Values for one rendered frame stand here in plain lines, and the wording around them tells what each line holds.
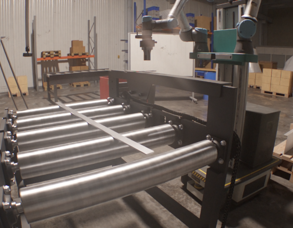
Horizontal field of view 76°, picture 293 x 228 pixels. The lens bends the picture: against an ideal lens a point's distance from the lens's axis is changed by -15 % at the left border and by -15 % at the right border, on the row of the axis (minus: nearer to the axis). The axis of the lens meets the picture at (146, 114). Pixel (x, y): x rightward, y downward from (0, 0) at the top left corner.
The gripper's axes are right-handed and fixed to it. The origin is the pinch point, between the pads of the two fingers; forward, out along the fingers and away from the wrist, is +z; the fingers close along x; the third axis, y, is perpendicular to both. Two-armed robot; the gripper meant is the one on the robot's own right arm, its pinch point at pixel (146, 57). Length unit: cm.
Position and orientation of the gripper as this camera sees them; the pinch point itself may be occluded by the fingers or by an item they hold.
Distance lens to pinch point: 163.6
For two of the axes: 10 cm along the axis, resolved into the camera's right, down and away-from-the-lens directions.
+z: 0.0, 9.7, 2.5
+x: -5.4, -2.1, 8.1
